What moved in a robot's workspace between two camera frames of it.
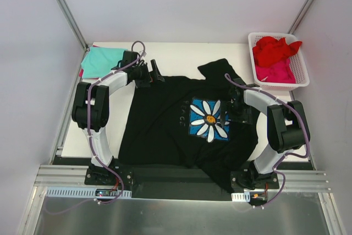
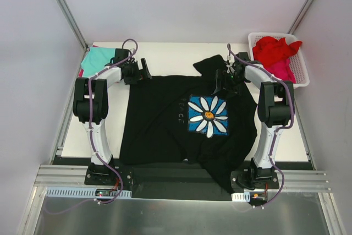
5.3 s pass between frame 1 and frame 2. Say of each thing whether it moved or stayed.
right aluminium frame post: stayed
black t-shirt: stayed
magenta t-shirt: stayed
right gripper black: moved
